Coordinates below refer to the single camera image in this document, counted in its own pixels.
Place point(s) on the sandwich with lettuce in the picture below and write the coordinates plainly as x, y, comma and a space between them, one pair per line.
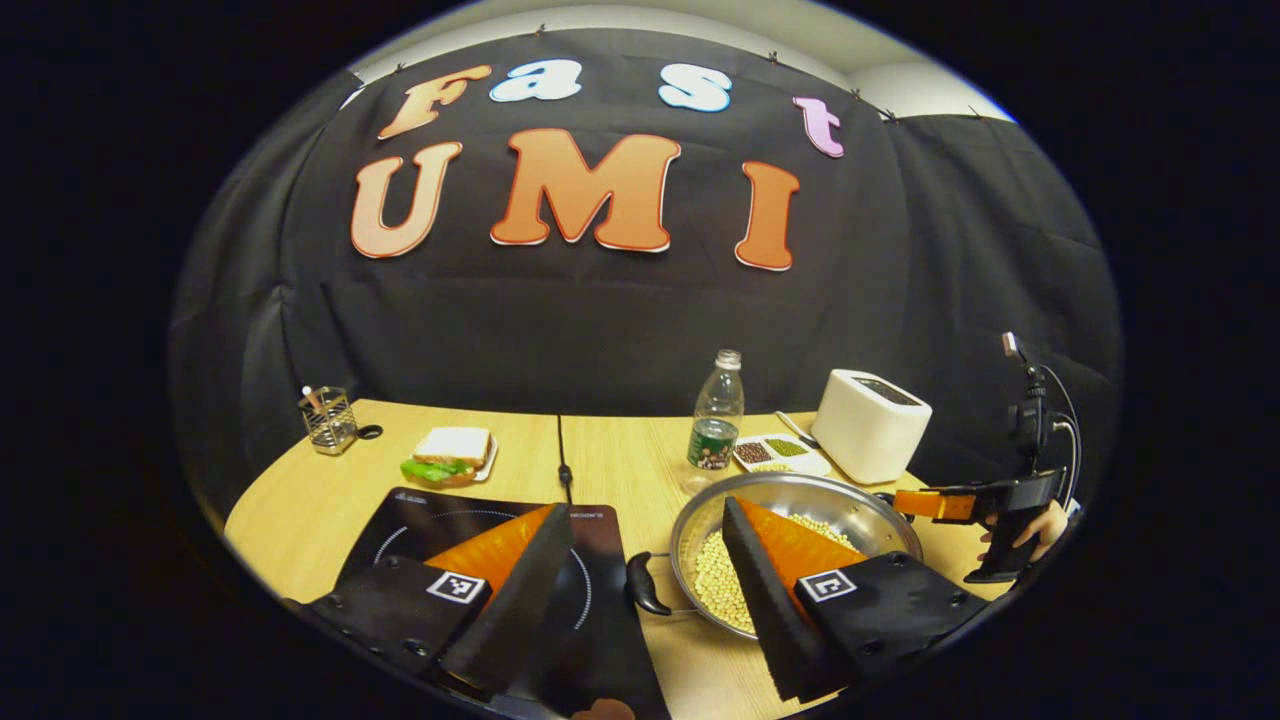
452, 445

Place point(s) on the white toaster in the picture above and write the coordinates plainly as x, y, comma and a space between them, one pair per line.
865, 430

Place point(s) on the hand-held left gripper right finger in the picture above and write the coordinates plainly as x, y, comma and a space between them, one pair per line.
775, 610

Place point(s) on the black backdrop cloth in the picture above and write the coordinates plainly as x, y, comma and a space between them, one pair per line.
600, 330

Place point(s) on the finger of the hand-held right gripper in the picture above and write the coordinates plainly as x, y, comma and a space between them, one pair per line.
935, 505

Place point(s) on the small white plate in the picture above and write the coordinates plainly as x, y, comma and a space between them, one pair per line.
489, 460

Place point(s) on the black induction cooktop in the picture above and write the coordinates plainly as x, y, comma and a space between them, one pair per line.
420, 510

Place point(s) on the white divided bean dish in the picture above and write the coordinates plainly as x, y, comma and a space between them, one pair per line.
790, 447

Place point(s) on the metal mesh holder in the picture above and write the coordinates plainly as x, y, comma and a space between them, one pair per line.
330, 425

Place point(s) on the pile of soybeans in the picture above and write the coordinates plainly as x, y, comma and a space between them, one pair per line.
720, 580

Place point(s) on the clear plastic water bottle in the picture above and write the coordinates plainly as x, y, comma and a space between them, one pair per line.
715, 420

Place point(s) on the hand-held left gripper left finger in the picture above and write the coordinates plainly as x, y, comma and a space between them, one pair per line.
520, 600

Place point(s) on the metal spoon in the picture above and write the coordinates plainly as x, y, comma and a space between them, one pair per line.
795, 430

